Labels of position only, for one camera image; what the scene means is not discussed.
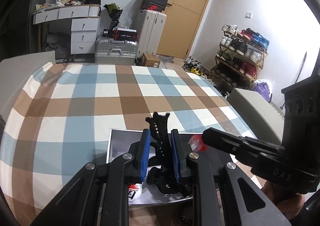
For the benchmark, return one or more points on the black bouquet wrap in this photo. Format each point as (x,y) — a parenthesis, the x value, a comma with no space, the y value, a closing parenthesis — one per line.
(114,12)

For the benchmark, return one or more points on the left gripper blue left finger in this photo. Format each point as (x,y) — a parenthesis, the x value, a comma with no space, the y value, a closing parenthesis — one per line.
(142,155)

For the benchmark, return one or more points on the silver aluminium suitcase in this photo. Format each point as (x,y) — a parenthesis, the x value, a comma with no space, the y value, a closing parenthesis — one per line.
(110,51)

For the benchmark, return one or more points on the white upright suitcase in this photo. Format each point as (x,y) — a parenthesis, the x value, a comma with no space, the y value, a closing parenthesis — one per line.
(149,25)

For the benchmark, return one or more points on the plaid checkered bedsheet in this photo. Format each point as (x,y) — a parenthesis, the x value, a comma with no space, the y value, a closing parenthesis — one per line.
(64,113)

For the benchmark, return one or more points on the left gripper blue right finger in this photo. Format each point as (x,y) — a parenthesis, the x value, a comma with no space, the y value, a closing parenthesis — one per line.
(178,156)

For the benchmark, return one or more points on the white dressing desk with drawers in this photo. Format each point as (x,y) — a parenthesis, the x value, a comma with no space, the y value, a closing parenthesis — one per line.
(82,22)

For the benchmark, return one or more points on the wooden door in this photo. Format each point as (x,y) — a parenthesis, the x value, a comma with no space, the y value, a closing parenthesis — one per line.
(182,22)

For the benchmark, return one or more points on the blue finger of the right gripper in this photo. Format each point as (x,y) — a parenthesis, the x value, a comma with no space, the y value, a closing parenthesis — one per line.
(245,149)

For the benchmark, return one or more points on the person's right hand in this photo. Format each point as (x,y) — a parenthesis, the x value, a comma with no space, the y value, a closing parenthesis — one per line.
(287,202)

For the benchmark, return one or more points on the wooden shoe rack with shoes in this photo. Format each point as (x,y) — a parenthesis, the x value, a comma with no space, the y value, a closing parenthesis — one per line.
(240,57)

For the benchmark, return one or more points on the brown cardboard box on floor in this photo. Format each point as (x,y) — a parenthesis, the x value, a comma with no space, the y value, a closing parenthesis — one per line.
(150,60)

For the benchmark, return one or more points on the round white printed badge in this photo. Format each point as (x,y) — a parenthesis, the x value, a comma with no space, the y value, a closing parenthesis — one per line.
(134,192)

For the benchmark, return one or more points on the black hair claw clip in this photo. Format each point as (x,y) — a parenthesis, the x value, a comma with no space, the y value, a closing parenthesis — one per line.
(165,179)

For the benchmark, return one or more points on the grey left bedside cabinet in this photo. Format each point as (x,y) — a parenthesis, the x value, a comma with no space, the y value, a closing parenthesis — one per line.
(15,71)

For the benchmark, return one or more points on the black red box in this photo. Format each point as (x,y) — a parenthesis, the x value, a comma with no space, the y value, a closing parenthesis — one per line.
(122,34)

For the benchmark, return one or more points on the long black toothed hair clip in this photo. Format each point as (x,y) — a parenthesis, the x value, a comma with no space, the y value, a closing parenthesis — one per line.
(158,126)

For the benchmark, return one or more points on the purple bag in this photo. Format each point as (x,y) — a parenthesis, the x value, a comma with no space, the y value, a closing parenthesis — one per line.
(262,89)

